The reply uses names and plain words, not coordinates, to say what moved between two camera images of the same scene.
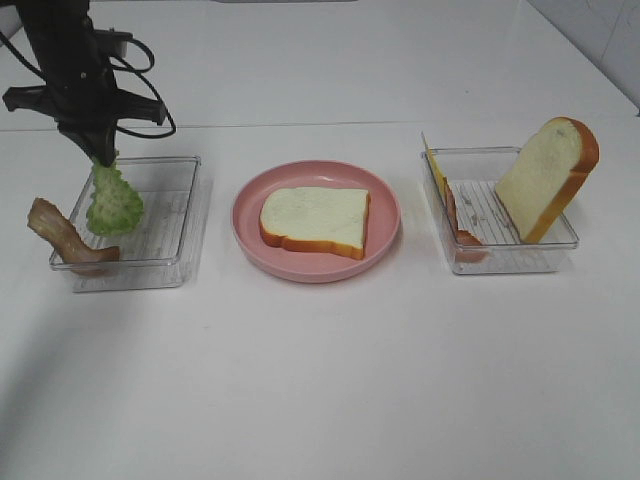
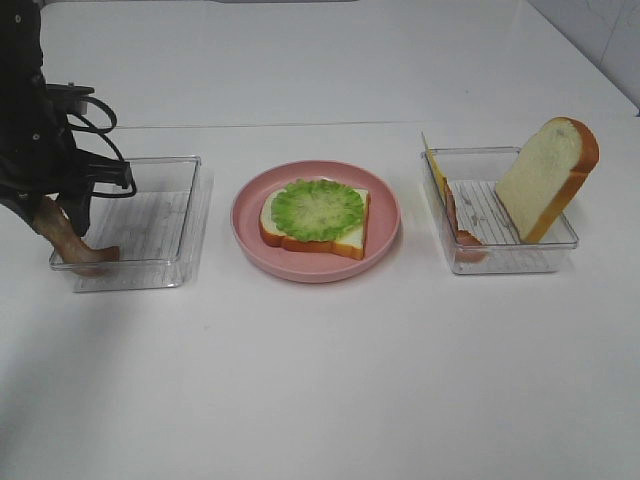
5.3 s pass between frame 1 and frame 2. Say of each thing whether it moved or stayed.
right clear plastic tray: stayed
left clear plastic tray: stayed
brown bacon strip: stayed
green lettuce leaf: moved
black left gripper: moved
